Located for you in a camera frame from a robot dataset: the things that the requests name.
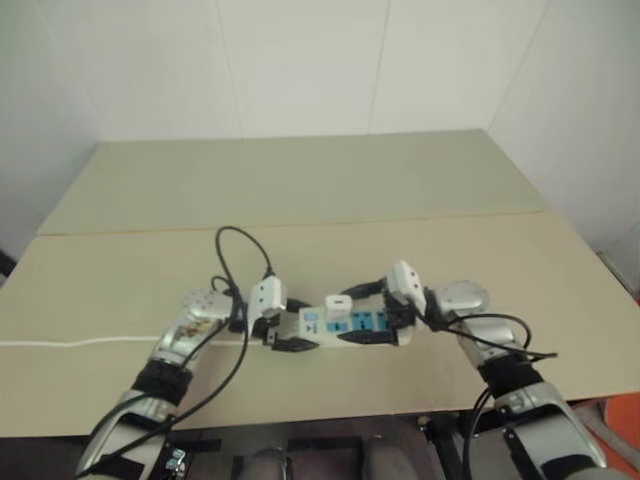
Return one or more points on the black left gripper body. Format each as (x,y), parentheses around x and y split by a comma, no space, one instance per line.
(261,331)

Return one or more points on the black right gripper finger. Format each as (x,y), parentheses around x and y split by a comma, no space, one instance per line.
(367,338)
(364,289)

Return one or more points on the silver metal clamp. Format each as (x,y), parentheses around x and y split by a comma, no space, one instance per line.
(176,459)

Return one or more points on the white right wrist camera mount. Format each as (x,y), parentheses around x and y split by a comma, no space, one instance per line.
(404,280)

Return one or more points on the dark object at wall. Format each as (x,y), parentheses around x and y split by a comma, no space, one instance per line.
(5,262)

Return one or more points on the white charger plug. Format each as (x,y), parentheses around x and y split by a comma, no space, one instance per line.
(339,305)

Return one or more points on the dark rounded shape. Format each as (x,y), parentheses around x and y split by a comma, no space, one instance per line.
(267,465)

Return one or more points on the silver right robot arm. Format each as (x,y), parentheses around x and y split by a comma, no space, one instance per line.
(472,300)

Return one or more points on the orange object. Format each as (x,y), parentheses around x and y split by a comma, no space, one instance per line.
(625,425)

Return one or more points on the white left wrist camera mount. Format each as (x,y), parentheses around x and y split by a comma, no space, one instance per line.
(267,297)

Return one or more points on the white power strip blue sockets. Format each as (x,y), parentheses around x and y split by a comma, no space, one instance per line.
(320,334)

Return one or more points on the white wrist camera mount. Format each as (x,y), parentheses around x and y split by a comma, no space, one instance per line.
(267,297)
(404,280)

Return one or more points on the black table frame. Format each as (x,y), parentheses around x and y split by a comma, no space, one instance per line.
(445,445)

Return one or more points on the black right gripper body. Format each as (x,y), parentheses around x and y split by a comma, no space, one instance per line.
(397,316)

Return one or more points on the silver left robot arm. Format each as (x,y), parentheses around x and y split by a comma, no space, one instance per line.
(196,325)

